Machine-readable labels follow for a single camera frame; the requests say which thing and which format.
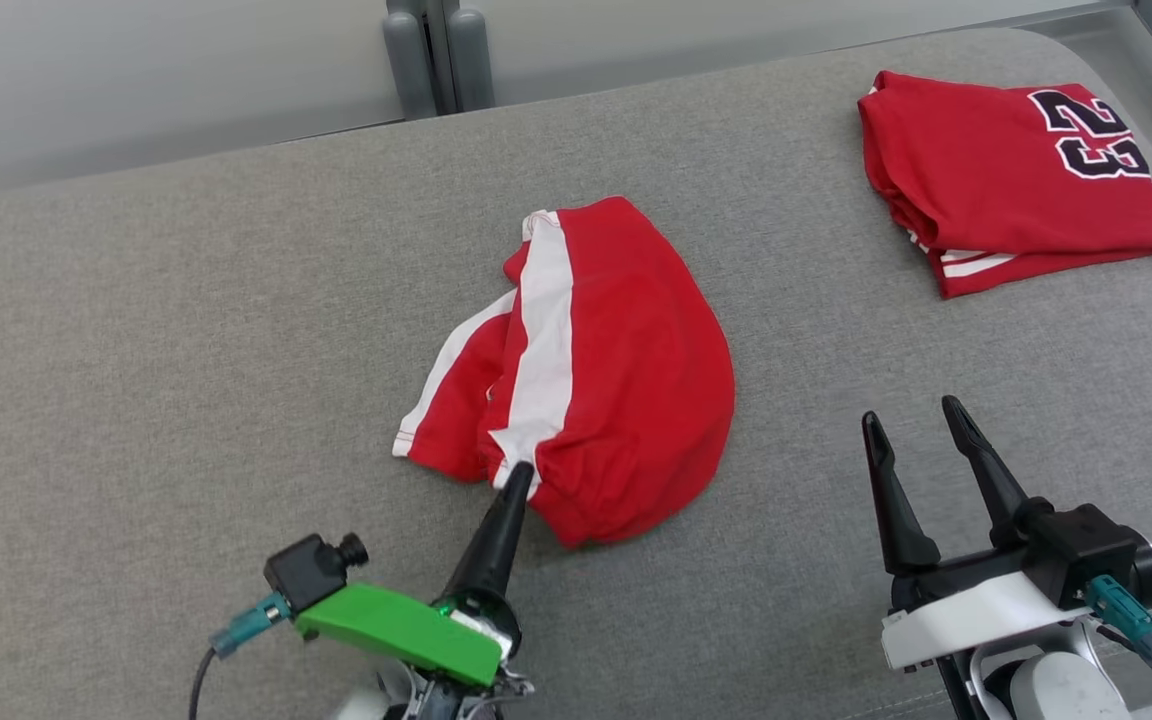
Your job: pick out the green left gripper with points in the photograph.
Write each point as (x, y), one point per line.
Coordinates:
(386, 625)

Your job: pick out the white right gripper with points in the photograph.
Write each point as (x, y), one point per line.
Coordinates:
(966, 615)

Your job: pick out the red shorts with white stripe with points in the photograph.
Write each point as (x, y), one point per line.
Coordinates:
(636, 380)

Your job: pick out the red jersey with number 23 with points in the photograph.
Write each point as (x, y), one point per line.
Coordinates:
(996, 170)

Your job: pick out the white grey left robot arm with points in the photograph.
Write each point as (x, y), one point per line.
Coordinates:
(436, 700)

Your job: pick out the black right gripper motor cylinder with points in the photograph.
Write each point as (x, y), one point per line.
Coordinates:
(1151, 575)

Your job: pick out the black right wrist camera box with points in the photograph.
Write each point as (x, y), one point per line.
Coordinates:
(1081, 550)

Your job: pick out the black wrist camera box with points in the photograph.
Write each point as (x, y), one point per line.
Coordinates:
(301, 572)
(1081, 550)

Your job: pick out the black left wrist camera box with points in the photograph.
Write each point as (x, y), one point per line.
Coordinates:
(301, 572)

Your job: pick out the teal right camera connector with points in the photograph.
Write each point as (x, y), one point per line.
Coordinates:
(1126, 615)

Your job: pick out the teal camera connector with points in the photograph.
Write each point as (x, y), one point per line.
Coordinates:
(1126, 615)
(251, 628)

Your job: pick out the teal left camera connector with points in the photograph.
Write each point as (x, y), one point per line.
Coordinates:
(251, 628)

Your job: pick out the grey rounded post foot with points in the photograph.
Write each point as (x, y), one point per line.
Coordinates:
(409, 70)
(471, 65)

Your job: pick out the grey metal partition post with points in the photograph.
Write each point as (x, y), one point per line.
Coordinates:
(439, 40)

